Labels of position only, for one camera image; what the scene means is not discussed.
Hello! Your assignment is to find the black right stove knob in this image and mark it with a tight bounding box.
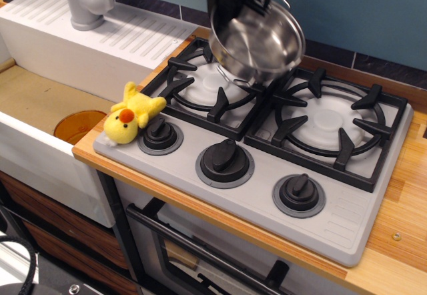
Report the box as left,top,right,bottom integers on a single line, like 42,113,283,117
272,174,326,219

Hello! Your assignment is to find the black left stove knob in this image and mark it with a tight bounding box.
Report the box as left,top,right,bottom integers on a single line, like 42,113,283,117
137,117,183,156

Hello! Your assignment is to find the black braided cable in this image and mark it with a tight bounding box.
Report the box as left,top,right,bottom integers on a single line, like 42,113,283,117
0,236,38,295

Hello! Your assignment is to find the yellow stuffed duck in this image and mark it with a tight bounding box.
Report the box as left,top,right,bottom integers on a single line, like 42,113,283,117
103,81,167,146

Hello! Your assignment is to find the stainless steel pan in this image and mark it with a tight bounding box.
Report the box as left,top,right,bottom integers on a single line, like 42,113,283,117
209,0,306,83

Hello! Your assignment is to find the white toy sink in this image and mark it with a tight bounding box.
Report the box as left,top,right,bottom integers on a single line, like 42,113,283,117
1,0,195,228

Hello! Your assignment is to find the wooden drawer cabinet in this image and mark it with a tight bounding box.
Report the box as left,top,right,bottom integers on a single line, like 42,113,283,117
1,172,138,294

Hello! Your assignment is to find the black left burner grate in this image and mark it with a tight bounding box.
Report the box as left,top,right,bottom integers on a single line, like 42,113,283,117
141,37,280,141

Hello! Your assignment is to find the black stove knob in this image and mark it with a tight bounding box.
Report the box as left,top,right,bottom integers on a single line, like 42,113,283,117
137,117,183,156
195,139,255,190
272,174,326,219

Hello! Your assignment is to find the oven door with black handle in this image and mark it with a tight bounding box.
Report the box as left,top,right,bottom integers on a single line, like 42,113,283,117
125,197,334,295

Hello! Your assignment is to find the black burner grate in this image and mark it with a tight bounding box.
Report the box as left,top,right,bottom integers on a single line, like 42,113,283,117
141,37,280,141
244,68,412,193

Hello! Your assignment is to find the orange plastic plate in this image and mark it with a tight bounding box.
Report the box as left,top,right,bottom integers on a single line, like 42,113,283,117
53,110,106,145

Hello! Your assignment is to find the grey toy faucet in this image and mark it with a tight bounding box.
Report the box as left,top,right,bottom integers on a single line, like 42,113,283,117
67,0,115,31

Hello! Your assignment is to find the grey toy stove top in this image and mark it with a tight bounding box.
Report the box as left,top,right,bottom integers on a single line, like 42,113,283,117
93,38,414,266

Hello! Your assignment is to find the black right burner grate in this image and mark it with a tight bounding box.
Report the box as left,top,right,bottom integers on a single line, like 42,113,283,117
244,68,412,193

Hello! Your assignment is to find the black middle stove knob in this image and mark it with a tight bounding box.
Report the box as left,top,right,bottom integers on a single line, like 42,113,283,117
195,139,255,190

